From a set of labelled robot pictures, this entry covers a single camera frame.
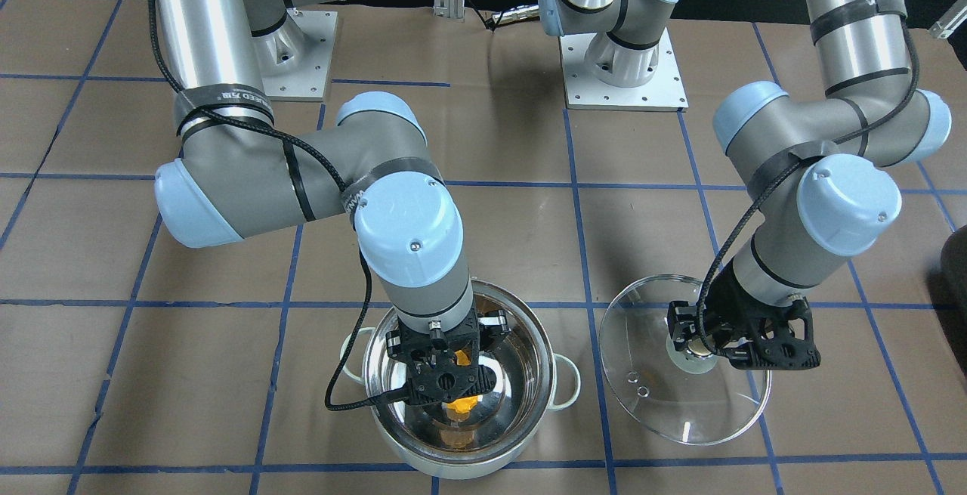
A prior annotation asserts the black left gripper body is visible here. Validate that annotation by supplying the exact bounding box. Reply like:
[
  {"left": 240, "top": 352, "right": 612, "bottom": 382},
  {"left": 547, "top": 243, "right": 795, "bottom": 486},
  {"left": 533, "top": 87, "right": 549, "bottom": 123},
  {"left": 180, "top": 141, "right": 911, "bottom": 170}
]
[{"left": 667, "top": 265, "right": 821, "bottom": 370}]

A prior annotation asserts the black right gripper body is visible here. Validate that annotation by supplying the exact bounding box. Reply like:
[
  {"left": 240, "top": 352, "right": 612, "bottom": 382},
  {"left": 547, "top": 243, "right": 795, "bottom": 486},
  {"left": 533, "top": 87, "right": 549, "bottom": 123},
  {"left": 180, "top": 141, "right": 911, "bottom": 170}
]
[{"left": 385, "top": 307, "right": 508, "bottom": 406}]

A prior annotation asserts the yellow plastic corn cob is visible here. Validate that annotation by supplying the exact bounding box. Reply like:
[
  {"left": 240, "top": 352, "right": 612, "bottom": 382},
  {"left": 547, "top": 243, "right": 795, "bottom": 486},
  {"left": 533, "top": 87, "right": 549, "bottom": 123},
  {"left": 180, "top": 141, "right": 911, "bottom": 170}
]
[{"left": 445, "top": 350, "right": 480, "bottom": 422}]

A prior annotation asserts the clear glass pot lid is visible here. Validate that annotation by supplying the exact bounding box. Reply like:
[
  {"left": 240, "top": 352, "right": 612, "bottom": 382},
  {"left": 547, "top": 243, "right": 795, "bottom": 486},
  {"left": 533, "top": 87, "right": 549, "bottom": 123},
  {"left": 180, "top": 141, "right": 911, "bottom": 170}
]
[{"left": 598, "top": 274, "right": 773, "bottom": 446}]

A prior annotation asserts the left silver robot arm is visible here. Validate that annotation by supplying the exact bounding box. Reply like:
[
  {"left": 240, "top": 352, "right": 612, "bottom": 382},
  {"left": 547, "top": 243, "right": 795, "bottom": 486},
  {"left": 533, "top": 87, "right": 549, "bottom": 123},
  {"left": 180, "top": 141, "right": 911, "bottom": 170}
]
[{"left": 600, "top": 0, "right": 952, "bottom": 374}]

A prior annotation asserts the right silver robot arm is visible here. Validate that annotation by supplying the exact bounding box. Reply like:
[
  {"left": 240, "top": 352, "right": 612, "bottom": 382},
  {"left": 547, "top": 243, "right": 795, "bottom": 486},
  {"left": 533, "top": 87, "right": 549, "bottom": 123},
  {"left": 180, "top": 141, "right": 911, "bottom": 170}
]
[{"left": 148, "top": 0, "right": 508, "bottom": 411}]

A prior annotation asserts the white steel cooking pot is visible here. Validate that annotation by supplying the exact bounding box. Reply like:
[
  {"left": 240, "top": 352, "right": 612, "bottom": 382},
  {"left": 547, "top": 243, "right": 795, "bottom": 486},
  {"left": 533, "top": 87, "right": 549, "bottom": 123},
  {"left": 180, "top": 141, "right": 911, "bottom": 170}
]
[{"left": 354, "top": 280, "right": 581, "bottom": 480}]

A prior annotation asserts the dark object at edge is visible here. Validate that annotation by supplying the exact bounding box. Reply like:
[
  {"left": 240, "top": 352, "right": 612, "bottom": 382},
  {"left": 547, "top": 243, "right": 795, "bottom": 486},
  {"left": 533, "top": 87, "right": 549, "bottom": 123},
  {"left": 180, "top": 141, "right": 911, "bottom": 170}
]
[{"left": 940, "top": 225, "right": 967, "bottom": 317}]

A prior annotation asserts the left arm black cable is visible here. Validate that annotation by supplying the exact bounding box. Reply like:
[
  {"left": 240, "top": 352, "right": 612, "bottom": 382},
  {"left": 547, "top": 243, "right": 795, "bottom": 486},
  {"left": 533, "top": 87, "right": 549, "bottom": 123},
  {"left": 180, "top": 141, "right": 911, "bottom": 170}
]
[{"left": 695, "top": 0, "right": 920, "bottom": 360}]

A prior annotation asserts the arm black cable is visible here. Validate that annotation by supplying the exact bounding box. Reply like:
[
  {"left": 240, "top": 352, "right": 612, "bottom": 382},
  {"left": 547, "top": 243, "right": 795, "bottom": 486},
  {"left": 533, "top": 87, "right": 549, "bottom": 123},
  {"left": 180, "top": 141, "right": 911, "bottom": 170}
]
[
  {"left": 142, "top": 0, "right": 435, "bottom": 413},
  {"left": 695, "top": 0, "right": 920, "bottom": 360}
]

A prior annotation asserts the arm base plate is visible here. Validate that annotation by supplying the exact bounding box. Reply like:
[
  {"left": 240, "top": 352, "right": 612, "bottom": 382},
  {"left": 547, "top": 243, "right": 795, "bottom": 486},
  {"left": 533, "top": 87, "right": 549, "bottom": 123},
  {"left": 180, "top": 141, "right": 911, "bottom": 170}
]
[
  {"left": 253, "top": 9, "right": 338, "bottom": 102},
  {"left": 560, "top": 31, "right": 690, "bottom": 112}
]

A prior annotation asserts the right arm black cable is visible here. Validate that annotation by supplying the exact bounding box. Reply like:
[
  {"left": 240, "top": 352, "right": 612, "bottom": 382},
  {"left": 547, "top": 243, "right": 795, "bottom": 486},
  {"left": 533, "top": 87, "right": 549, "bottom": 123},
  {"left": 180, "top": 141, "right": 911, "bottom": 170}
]
[{"left": 142, "top": 0, "right": 435, "bottom": 413}]

